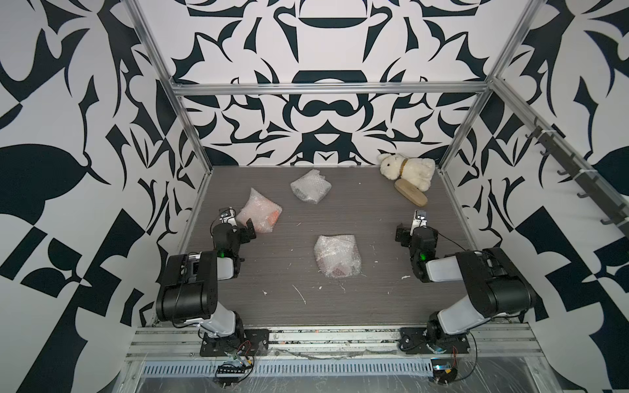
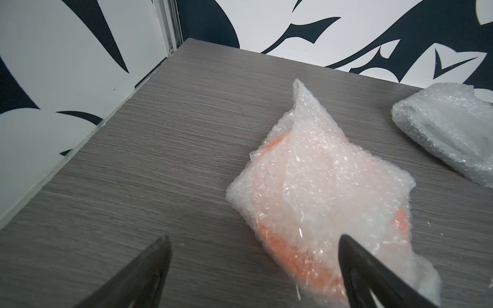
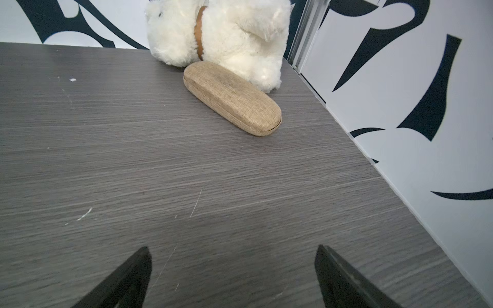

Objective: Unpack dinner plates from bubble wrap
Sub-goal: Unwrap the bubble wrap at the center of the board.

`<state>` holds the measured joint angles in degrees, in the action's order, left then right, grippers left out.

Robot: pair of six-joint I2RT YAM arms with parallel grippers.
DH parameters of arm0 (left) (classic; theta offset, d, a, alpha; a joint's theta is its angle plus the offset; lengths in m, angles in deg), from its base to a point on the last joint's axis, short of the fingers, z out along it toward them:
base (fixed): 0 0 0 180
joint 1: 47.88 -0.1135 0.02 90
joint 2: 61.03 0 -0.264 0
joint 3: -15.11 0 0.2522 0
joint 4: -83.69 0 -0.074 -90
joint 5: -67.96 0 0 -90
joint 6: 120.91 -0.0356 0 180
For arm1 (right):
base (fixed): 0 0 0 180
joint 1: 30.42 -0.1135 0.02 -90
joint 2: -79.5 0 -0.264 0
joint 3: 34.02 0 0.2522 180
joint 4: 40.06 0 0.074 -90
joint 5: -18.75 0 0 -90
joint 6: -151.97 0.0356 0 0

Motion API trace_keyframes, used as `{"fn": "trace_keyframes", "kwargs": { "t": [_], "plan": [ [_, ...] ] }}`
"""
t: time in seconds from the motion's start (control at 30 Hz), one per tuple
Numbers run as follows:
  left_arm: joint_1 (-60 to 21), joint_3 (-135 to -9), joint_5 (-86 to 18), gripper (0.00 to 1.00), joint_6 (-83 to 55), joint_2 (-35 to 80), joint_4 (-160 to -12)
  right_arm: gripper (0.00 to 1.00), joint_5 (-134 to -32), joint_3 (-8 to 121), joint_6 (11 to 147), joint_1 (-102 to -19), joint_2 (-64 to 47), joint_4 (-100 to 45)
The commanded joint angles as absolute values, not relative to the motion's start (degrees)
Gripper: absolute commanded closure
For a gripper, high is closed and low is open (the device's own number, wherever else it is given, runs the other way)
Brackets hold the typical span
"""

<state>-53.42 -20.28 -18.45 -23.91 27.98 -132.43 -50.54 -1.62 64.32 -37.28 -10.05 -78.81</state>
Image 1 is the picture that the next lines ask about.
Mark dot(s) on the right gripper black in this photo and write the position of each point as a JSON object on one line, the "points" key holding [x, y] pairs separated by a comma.
{"points": [[405, 232]]}

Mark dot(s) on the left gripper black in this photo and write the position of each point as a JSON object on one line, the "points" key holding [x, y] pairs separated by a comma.
{"points": [[244, 236]]}

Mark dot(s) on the clear bubble wrap sheet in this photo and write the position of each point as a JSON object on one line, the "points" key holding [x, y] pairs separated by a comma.
{"points": [[337, 256]]}

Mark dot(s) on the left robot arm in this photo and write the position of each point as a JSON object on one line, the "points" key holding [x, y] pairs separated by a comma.
{"points": [[189, 287]]}

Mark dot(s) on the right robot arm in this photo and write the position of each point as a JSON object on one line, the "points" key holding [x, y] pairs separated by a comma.
{"points": [[494, 288]]}

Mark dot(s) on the orange bubble wrapped plate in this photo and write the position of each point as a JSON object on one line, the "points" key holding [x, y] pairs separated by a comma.
{"points": [[263, 213]]}

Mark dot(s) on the tan wooden brush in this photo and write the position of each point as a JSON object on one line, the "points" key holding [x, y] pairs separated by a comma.
{"points": [[410, 192]]}

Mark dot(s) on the white plush bunny toy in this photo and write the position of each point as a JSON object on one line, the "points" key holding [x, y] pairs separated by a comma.
{"points": [[417, 171]]}

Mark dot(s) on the left electronics board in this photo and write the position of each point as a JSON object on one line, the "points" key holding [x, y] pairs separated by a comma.
{"points": [[231, 373]]}

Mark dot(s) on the electronics board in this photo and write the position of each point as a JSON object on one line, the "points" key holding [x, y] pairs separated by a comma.
{"points": [[444, 372], [231, 373]]}

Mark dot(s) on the right electronics board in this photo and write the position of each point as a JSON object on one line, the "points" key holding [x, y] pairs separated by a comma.
{"points": [[444, 372]]}

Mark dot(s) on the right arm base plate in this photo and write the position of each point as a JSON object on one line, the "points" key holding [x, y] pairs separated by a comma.
{"points": [[431, 341]]}

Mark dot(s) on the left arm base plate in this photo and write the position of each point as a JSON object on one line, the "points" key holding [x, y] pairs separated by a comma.
{"points": [[251, 342]]}

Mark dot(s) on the aluminium frame rail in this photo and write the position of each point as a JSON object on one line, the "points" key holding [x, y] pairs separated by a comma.
{"points": [[327, 88]]}

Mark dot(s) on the black wall hook rail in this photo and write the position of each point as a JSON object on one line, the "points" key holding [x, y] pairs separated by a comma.
{"points": [[575, 168]]}

